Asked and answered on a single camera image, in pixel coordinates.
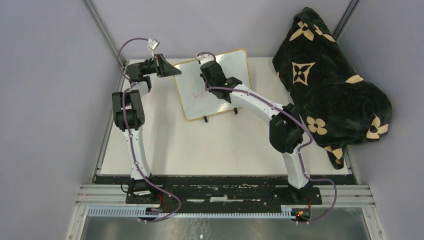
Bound grey toothed cable rail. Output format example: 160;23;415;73
86;206;297;220

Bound yellow framed whiteboard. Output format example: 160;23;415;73
173;48;251;121

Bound aluminium frame post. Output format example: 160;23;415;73
82;0;126;67
332;0;361;41

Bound small electronics board with led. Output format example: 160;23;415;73
291;208;312;222

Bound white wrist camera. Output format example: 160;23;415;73
196;54;216;65
147;39;160;51

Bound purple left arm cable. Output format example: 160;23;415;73
116;37;182;224

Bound black floral plush blanket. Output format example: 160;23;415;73
272;7;393;170

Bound right aluminium frame post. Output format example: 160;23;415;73
332;0;361;41

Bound left aluminium frame post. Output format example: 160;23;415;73
82;0;126;67

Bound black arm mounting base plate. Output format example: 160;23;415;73
94;175;323;214

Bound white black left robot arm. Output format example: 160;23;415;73
112;53;182;204

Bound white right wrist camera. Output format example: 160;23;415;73
196;54;216;65

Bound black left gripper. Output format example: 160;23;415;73
139;53;182;78

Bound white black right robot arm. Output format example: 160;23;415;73
199;60;312;204

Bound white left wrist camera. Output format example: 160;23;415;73
147;39;160;51

